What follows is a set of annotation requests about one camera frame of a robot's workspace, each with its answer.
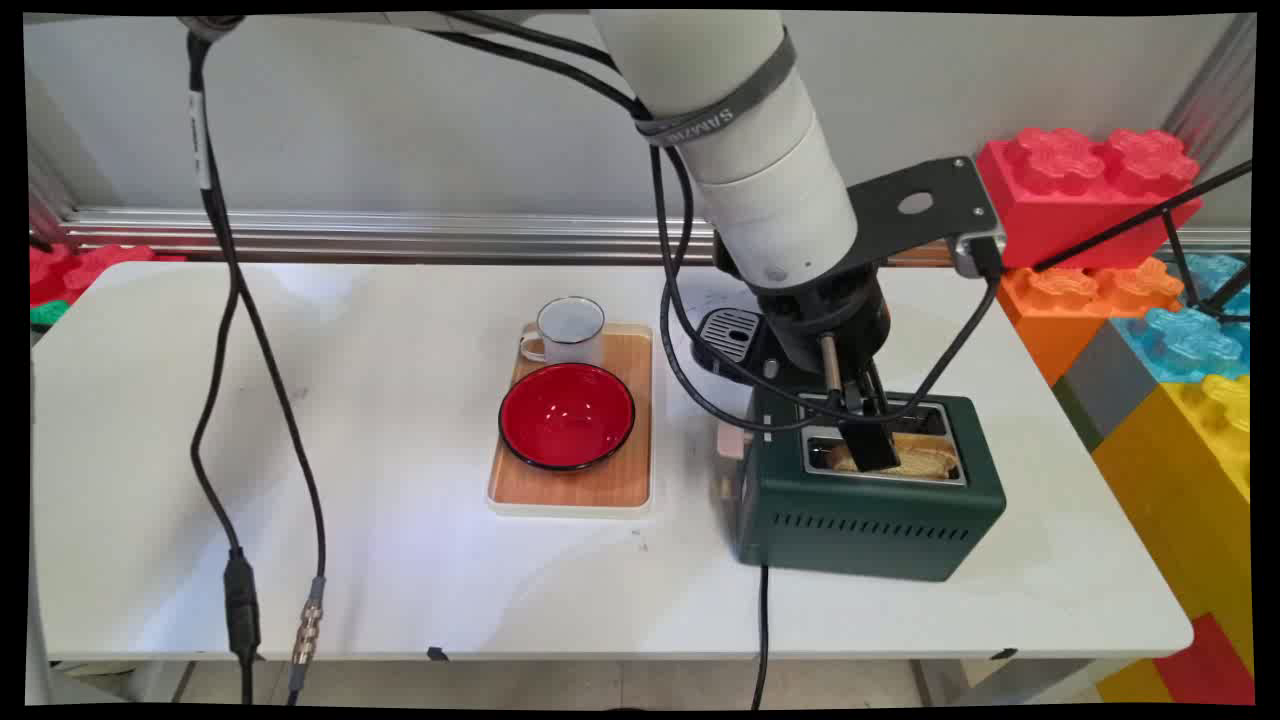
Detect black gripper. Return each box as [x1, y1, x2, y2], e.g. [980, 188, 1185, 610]
[745, 262, 901, 473]

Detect dark green toaster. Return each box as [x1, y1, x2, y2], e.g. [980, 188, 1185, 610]
[715, 385, 1009, 583]

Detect toasted bread slice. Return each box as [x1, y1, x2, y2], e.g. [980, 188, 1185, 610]
[825, 432, 963, 481]

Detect orange toy block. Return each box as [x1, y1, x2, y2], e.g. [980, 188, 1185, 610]
[995, 258, 1186, 386]

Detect dark green toy block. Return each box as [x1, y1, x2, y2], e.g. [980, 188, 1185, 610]
[1052, 380, 1106, 451]

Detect wooden serving tray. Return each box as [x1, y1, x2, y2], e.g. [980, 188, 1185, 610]
[487, 322, 656, 519]

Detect big red toy block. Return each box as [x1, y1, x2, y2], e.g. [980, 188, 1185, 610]
[975, 127, 1204, 271]

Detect red bowl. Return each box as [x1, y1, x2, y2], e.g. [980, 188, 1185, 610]
[498, 362, 637, 473]

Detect white enamel mug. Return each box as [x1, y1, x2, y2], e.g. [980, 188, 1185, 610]
[518, 296, 607, 369]

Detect big yellow toy block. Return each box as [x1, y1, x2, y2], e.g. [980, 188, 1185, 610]
[1090, 375, 1253, 671]

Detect blue foam puzzle mats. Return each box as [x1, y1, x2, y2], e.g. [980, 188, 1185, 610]
[1110, 305, 1251, 386]

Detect black tripod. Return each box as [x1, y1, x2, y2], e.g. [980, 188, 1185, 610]
[1030, 160, 1253, 323]

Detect light blue toy block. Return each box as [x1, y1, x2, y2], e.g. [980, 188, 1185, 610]
[1170, 252, 1251, 306]

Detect low red toy block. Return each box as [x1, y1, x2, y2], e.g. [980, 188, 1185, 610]
[28, 243, 186, 309]

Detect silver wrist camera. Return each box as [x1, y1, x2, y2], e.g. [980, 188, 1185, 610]
[955, 232, 1006, 279]

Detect black camera cable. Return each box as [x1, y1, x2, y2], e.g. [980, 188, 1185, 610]
[420, 25, 1001, 426]

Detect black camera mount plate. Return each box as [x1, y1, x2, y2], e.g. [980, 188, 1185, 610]
[845, 155, 1001, 276]

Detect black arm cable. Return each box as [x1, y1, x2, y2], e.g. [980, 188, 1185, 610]
[440, 12, 801, 401]

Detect black toaster power cord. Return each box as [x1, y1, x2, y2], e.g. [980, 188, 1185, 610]
[750, 565, 771, 711]

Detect grey velcro strap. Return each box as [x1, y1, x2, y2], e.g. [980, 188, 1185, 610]
[633, 30, 799, 149]

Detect aluminium frame rail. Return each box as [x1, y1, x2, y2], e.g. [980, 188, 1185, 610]
[60, 207, 1251, 266]

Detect aluminium frame post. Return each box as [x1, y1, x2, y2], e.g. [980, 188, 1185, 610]
[1165, 15, 1256, 151]

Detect hanging cable with metal connector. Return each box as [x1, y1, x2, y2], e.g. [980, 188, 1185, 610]
[235, 285, 329, 706]

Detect hanging cable with black connector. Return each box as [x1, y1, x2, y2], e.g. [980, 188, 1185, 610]
[185, 30, 263, 706]

